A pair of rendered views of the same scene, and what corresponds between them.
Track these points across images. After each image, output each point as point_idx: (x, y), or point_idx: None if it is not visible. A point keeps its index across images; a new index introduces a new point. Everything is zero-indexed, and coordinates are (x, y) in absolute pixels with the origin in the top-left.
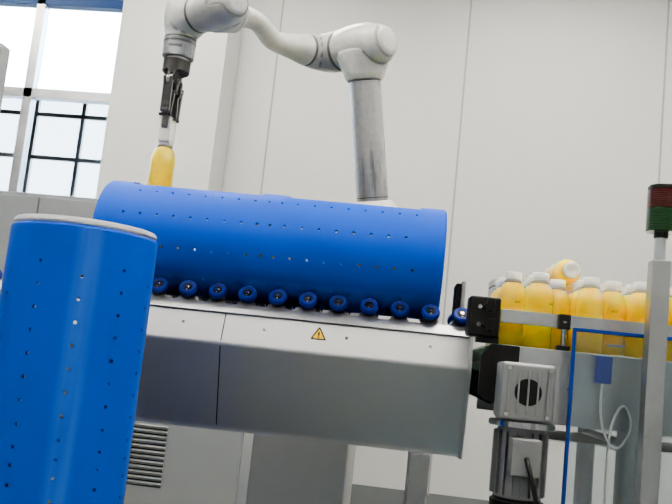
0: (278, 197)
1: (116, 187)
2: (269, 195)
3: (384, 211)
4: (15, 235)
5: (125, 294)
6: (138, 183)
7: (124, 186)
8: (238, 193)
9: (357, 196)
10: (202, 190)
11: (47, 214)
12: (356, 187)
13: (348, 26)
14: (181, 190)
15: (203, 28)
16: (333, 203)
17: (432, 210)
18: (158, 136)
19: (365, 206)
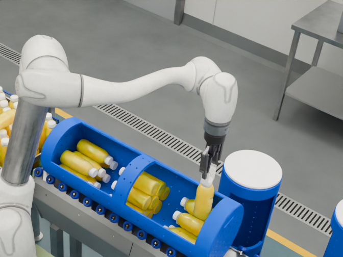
0: (147, 156)
1: (234, 200)
2: (151, 159)
3: (101, 130)
4: None
5: None
6: (219, 201)
7: (229, 198)
8: (167, 166)
9: (28, 178)
10: (186, 177)
11: (270, 157)
12: (29, 173)
13: (60, 50)
14: (198, 182)
15: None
16: (122, 142)
17: (77, 120)
18: (214, 177)
19: (108, 134)
